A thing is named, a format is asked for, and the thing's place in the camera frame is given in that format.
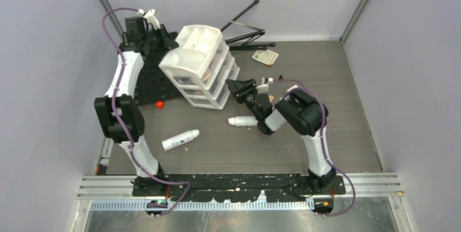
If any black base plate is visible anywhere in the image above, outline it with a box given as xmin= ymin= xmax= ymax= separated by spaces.
xmin=131 ymin=173 xmax=346 ymax=203

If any red cube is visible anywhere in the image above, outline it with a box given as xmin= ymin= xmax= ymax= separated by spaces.
xmin=155 ymin=101 xmax=164 ymax=109

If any white sachet packet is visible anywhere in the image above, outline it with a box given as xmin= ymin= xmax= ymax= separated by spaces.
xmin=252 ymin=50 xmax=279 ymax=66

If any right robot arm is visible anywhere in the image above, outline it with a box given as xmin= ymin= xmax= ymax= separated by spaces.
xmin=226 ymin=79 xmax=336 ymax=194

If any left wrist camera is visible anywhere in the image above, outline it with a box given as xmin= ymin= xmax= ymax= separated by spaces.
xmin=137 ymin=9 xmax=160 ymax=30

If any small white bottle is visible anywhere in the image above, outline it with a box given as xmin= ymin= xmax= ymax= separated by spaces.
xmin=228 ymin=116 xmax=258 ymax=127

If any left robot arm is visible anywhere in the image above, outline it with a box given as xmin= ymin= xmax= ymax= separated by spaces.
xmin=94 ymin=15 xmax=176 ymax=196

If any black music stand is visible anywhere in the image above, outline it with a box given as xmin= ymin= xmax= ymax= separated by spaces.
xmin=120 ymin=0 xmax=277 ymax=107

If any large white spray bottle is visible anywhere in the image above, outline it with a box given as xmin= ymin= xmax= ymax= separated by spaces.
xmin=162 ymin=129 xmax=200 ymax=151

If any white barcode packet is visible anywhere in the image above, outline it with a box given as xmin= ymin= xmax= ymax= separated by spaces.
xmin=286 ymin=85 xmax=299 ymax=94

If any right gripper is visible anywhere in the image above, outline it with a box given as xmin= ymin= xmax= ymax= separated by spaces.
xmin=225 ymin=79 xmax=261 ymax=121

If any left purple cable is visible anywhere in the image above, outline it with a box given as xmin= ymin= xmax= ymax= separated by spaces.
xmin=102 ymin=7 xmax=191 ymax=218

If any white plastic drawer organizer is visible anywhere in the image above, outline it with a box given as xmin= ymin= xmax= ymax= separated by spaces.
xmin=159 ymin=25 xmax=240 ymax=110

